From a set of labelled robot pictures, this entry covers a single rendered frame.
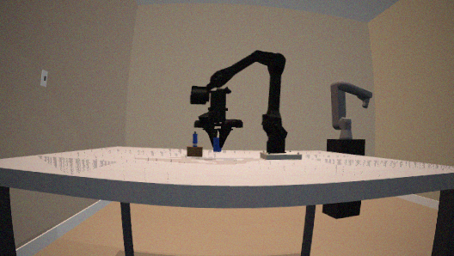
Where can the brown square block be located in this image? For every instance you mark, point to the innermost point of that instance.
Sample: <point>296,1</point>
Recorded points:
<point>194,151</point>

